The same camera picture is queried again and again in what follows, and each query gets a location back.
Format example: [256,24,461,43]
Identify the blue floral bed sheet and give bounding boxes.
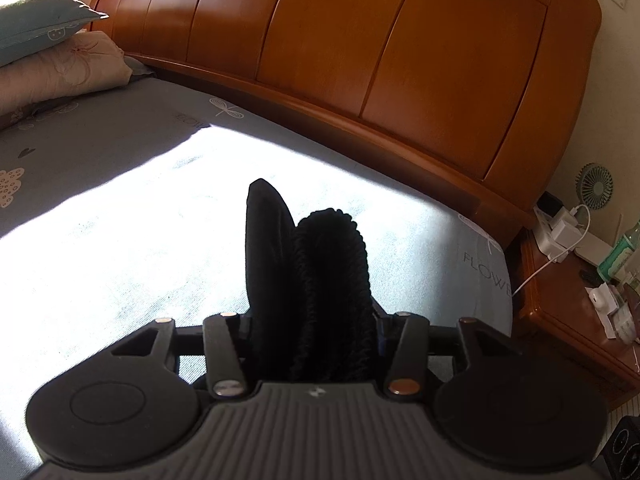
[1,78,512,479]

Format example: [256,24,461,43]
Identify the green bottle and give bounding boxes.
[597,221,640,283]

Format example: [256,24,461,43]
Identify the blue floral pillow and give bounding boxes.
[0,0,108,66]

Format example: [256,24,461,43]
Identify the wooden headboard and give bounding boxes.
[92,0,602,244]

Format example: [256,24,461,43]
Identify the wooden nightstand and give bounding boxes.
[506,230,639,412]

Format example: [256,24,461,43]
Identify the white box on nightstand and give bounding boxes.
[586,283,639,346]

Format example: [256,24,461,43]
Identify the white charger with cable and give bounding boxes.
[506,191,592,298]

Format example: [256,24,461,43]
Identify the black track pants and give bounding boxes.
[245,179,378,384]

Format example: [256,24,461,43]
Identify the beige floral pillow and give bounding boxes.
[0,32,132,115]

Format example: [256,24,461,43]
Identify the small white desk fan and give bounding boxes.
[575,162,614,210]

